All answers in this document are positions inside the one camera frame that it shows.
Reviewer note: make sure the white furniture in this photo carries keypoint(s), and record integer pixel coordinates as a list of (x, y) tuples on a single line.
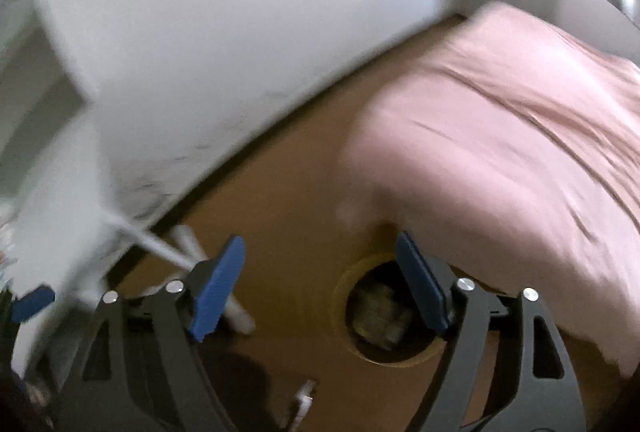
[(40, 122)]

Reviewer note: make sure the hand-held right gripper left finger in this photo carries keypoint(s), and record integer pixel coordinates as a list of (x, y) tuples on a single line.
[(219, 292)]

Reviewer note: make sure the black round bin gold rim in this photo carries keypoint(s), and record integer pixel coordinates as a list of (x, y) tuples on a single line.
[(345, 312)]

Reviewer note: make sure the small silver foil wrapper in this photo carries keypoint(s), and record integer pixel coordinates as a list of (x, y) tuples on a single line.
[(304, 397)]

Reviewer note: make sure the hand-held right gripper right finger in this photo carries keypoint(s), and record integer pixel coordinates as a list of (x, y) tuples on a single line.
[(422, 287)]

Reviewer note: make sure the crumpled brown paper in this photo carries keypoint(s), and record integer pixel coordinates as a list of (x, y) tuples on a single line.
[(376, 317)]

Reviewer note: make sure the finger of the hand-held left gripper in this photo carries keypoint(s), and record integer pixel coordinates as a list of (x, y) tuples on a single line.
[(33, 303)]

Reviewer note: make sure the pink bed blanket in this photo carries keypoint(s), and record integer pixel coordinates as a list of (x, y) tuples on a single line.
[(500, 152)]

